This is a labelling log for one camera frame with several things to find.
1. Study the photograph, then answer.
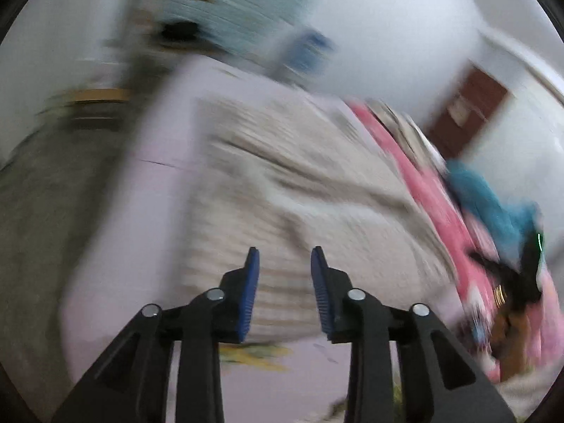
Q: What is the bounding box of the beige houndstooth knit coat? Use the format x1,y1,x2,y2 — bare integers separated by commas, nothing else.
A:
182,97,455,342

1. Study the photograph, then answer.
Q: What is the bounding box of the beige clothes pile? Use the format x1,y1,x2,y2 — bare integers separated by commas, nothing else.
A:
366,98,446,174

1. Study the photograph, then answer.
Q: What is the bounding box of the person's right hand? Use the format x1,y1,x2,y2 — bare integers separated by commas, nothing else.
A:
489,304,533,382

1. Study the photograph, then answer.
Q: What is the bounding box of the blue fluffy garment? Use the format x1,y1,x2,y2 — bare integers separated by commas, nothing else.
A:
446,159,540,264

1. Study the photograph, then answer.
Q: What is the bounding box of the pink floral quilt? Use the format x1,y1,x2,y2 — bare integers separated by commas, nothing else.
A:
349,103,563,367

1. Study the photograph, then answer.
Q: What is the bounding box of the white wardrobe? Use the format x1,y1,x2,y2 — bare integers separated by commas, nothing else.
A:
458,26,564,239

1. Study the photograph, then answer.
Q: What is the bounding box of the pink bed sheet mattress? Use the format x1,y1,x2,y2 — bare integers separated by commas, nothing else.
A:
61,56,468,423

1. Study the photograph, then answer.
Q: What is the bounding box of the brown wooden door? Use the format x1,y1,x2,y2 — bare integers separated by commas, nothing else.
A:
425,65,510,159

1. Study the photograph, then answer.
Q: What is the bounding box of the blue water bottle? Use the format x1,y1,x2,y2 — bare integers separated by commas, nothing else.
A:
283,30,333,74

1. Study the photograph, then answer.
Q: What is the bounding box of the small wooden stool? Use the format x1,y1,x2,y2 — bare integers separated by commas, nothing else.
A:
39,88,131,131

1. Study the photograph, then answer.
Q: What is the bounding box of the black bag on chair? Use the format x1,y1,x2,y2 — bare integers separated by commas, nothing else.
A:
152,20,204,49

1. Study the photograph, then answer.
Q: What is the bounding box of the wooden chair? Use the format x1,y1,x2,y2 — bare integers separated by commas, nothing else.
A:
97,0,224,92

